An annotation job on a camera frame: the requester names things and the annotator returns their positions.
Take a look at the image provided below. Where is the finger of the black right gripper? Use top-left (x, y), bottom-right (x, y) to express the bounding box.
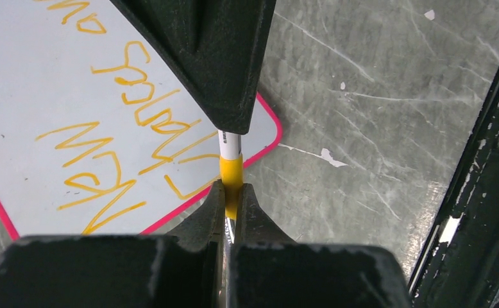
top-left (113, 0), bottom-right (276, 135)

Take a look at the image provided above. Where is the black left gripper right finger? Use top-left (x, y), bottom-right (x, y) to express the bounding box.
top-left (229, 184), bottom-right (411, 307)

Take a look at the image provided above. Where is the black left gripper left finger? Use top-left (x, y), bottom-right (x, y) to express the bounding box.
top-left (0, 181), bottom-right (225, 307)

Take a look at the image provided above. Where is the white marker pen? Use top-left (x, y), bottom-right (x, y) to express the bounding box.
top-left (218, 130), bottom-right (242, 160)

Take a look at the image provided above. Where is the yellow marker cap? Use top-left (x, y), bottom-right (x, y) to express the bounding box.
top-left (219, 155), bottom-right (244, 220)

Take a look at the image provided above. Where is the pink framed whiteboard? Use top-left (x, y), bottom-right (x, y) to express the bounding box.
top-left (0, 0), bottom-right (283, 242)

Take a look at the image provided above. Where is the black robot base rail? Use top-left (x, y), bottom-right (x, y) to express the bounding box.
top-left (409, 67), bottom-right (499, 307)

